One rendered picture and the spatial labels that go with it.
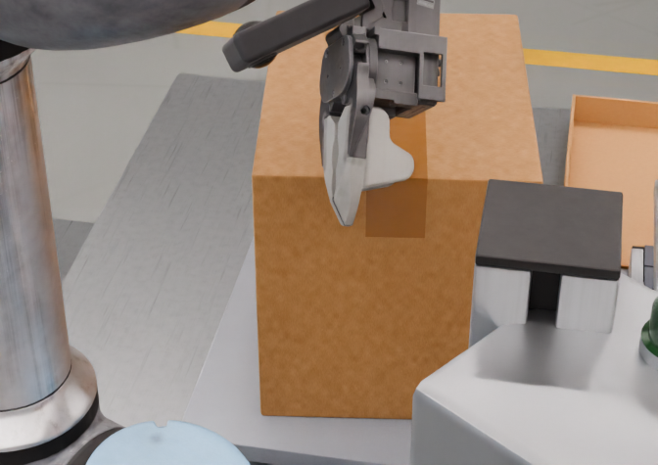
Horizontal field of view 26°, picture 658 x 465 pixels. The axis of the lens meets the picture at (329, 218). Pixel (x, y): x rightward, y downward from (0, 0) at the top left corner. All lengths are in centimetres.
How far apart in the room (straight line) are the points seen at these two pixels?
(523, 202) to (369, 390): 85
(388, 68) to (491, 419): 71
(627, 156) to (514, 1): 226
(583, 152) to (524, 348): 132
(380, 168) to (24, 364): 33
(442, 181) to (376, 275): 11
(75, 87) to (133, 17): 288
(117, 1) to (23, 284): 25
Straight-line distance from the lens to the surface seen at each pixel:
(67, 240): 162
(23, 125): 85
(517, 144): 122
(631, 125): 183
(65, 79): 364
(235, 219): 163
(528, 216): 47
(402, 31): 111
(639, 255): 152
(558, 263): 45
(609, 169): 173
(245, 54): 108
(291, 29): 110
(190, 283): 154
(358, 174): 109
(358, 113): 108
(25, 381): 94
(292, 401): 133
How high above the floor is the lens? 177
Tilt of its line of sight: 35 degrees down
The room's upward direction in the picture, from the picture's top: straight up
